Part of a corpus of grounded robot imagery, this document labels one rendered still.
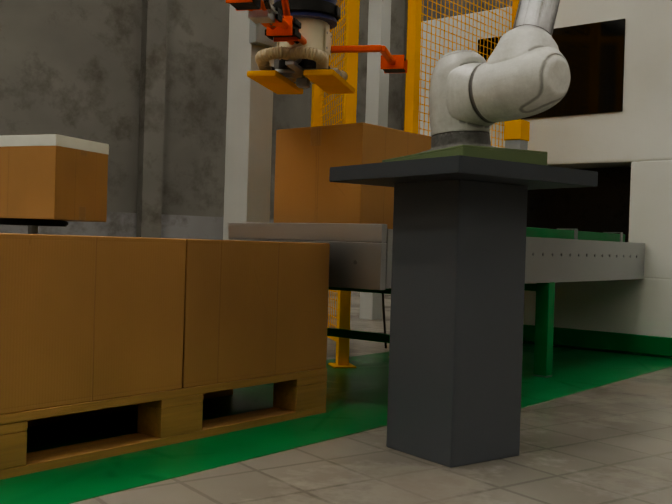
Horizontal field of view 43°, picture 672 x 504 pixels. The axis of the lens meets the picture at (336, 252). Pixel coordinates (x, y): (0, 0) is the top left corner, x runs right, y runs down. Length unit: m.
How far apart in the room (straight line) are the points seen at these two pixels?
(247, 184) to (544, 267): 1.42
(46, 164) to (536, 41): 2.73
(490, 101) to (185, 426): 1.16
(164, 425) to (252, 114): 2.13
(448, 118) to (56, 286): 1.05
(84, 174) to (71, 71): 8.04
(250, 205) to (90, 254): 2.03
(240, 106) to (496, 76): 2.19
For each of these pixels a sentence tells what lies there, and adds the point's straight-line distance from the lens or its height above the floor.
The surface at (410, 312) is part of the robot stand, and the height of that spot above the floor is 0.37.
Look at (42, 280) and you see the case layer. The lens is 2.07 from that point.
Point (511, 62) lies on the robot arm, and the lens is 2.16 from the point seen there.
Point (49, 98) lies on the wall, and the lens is 12.29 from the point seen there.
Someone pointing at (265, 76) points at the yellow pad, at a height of 1.08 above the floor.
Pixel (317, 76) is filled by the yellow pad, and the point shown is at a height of 1.08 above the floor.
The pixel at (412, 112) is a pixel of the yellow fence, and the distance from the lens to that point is 4.21.
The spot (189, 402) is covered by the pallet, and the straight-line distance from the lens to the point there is 2.38.
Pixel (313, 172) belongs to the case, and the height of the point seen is 0.79.
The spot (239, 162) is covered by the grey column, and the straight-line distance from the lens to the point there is 4.14.
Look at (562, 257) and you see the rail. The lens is 3.87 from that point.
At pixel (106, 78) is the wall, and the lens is 12.61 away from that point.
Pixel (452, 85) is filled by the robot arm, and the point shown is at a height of 0.96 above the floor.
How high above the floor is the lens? 0.54
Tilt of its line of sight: 1 degrees down
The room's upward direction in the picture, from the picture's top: 2 degrees clockwise
